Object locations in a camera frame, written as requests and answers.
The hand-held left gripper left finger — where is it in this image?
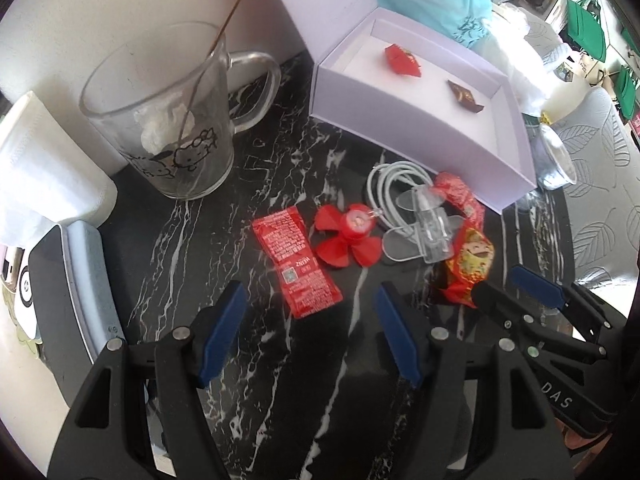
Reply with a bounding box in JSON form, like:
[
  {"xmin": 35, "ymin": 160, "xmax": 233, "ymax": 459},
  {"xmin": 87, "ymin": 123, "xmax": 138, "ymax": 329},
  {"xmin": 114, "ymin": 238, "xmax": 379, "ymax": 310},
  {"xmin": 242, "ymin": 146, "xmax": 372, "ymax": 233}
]
[{"xmin": 47, "ymin": 280, "xmax": 248, "ymax": 480}]

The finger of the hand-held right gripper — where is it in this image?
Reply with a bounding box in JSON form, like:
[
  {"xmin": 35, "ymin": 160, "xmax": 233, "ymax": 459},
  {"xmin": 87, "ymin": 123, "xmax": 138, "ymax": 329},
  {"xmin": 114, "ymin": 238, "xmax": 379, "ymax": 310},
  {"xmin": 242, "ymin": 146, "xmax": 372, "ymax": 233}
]
[
  {"xmin": 472, "ymin": 280, "xmax": 551, "ymax": 356},
  {"xmin": 510, "ymin": 265, "xmax": 628, "ymax": 361}
]

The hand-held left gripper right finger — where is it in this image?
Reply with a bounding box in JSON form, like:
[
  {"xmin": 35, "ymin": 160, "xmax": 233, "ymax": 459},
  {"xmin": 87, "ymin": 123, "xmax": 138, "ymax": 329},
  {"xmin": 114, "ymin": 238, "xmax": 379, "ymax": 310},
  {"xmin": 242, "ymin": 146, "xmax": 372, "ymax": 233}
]
[{"xmin": 375, "ymin": 280, "xmax": 573, "ymax": 480}]

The red and gold candy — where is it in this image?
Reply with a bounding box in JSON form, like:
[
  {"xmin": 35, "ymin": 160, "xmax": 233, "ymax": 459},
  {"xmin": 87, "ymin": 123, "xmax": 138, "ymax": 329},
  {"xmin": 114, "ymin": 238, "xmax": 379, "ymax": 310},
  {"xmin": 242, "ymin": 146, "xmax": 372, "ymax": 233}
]
[{"xmin": 440, "ymin": 227, "xmax": 496, "ymax": 306}]

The red sauce packet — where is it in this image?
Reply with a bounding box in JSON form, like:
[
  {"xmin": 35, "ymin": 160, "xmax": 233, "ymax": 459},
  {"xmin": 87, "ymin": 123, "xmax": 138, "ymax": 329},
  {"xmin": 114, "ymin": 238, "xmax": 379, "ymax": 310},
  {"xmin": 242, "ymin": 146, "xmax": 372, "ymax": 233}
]
[{"xmin": 251, "ymin": 206, "xmax": 343, "ymax": 320}]

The small red candy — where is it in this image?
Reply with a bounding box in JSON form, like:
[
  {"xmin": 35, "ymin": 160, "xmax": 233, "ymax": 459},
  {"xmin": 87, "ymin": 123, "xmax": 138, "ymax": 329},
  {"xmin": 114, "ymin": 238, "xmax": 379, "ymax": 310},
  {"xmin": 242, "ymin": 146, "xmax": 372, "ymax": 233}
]
[{"xmin": 432, "ymin": 171, "xmax": 486, "ymax": 228}]

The red plastic propeller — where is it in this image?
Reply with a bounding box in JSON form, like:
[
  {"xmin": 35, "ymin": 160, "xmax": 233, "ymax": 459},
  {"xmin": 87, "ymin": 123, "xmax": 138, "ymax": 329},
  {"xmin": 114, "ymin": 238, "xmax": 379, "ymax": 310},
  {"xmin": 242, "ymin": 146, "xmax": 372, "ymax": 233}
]
[{"xmin": 312, "ymin": 203, "xmax": 383, "ymax": 268}]

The white charging cable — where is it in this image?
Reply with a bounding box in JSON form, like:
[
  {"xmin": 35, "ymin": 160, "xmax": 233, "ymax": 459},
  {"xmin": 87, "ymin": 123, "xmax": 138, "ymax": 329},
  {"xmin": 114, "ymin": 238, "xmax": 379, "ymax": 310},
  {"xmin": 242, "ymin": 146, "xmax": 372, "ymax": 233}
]
[{"xmin": 365, "ymin": 161, "xmax": 436, "ymax": 233}]

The pale lavender cardboard box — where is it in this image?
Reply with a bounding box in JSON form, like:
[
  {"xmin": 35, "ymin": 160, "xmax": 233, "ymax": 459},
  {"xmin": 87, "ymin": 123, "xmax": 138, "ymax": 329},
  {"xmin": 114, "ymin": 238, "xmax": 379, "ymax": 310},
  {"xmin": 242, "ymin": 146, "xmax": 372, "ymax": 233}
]
[{"xmin": 255, "ymin": 0, "xmax": 538, "ymax": 213}]

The clear glass jar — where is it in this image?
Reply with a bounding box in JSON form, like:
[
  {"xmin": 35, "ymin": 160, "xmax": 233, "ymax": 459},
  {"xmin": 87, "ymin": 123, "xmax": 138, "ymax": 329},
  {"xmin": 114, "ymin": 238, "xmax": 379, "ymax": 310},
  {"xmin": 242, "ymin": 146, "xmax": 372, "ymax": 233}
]
[{"xmin": 527, "ymin": 122, "xmax": 578, "ymax": 191}]

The grey leaf pattern chair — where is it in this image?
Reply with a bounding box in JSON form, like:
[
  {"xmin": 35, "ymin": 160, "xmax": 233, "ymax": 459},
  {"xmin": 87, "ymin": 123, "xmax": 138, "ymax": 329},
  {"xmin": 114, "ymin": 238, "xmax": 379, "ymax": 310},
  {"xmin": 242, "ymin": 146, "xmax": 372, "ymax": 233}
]
[{"xmin": 515, "ymin": 10, "xmax": 640, "ymax": 283}]

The glass mug with cartoon print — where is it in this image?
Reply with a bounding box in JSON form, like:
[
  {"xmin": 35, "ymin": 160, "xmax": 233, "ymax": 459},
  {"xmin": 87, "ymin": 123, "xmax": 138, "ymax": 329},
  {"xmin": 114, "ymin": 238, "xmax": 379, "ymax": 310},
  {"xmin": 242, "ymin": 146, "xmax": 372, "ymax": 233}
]
[{"xmin": 80, "ymin": 21, "xmax": 283, "ymax": 200}]

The grey blue case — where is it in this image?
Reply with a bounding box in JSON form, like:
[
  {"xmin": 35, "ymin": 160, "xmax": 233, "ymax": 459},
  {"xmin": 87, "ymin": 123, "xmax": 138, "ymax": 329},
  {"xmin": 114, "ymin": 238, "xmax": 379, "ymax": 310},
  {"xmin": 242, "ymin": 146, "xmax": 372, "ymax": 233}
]
[{"xmin": 25, "ymin": 220, "xmax": 128, "ymax": 406}]

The brown wrapped candy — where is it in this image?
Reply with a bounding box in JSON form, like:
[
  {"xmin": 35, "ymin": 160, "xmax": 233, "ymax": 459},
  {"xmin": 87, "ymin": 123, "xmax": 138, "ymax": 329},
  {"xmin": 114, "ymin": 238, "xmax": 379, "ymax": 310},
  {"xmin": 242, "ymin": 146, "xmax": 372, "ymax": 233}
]
[{"xmin": 446, "ymin": 80, "xmax": 486, "ymax": 112}]

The crumpled white tissue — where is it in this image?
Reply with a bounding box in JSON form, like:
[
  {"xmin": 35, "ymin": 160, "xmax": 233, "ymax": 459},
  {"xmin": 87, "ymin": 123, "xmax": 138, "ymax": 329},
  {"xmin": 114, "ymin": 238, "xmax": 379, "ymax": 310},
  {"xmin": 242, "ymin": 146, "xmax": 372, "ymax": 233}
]
[{"xmin": 136, "ymin": 102, "xmax": 198, "ymax": 153}]

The cartoon printed white object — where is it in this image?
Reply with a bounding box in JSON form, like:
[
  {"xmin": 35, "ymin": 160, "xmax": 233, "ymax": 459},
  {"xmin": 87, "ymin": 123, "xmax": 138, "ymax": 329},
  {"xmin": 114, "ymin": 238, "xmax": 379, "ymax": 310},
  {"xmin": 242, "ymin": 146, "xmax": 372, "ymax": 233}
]
[{"xmin": 0, "ymin": 245, "xmax": 38, "ymax": 356}]

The white plastic bag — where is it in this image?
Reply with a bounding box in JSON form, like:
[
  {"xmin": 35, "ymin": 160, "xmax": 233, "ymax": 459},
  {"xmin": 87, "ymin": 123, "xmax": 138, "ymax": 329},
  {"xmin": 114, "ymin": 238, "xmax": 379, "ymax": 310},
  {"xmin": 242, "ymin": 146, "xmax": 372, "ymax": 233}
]
[{"xmin": 470, "ymin": 0, "xmax": 556, "ymax": 116}]

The green tote bag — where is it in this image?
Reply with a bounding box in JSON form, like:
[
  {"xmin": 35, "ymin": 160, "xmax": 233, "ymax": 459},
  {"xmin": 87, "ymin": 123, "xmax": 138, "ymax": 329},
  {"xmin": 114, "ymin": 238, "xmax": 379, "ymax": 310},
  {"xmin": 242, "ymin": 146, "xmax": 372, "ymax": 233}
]
[
  {"xmin": 617, "ymin": 62, "xmax": 640, "ymax": 121},
  {"xmin": 565, "ymin": 0, "xmax": 608, "ymax": 63}
]

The plain red candy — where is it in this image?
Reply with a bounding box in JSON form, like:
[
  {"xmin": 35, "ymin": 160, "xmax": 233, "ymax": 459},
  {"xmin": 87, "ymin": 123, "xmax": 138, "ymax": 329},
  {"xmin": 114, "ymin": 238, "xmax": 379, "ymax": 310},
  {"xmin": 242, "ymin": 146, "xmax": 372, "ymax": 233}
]
[{"xmin": 384, "ymin": 44, "xmax": 423, "ymax": 78}]

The thin brown stick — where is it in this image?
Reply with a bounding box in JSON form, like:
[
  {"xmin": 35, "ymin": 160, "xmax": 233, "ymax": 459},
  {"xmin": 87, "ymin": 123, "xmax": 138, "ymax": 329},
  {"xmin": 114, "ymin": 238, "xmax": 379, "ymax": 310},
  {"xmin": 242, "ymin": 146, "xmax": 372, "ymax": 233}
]
[{"xmin": 175, "ymin": 0, "xmax": 247, "ymax": 148}]

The teal cloth bag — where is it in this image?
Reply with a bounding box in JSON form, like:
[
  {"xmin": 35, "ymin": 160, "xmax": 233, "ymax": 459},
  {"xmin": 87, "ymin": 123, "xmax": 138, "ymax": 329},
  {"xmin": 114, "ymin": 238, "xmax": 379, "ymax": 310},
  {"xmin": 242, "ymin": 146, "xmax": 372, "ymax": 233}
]
[{"xmin": 375, "ymin": 0, "xmax": 493, "ymax": 48}]

